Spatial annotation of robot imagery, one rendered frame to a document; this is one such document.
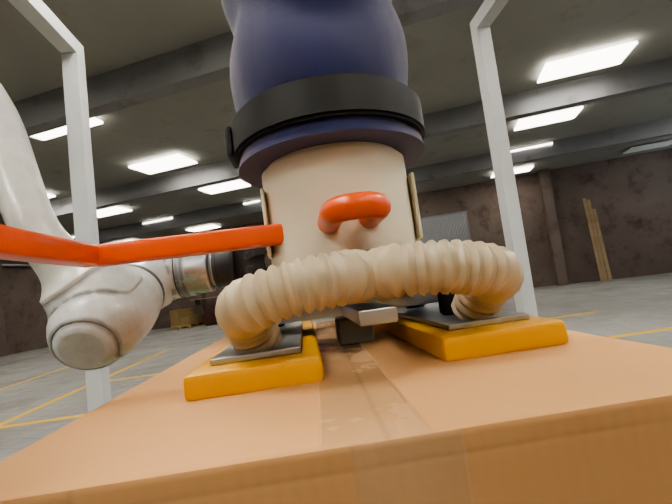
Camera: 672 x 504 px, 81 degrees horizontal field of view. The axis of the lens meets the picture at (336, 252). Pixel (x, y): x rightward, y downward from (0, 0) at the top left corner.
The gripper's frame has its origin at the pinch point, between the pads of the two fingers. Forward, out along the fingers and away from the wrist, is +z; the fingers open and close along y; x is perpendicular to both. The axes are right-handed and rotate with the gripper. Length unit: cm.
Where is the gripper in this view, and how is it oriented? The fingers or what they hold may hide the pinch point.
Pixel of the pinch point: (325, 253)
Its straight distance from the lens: 72.8
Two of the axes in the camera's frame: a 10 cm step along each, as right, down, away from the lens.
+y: 1.4, 9.9, -0.7
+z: 9.9, -1.3, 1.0
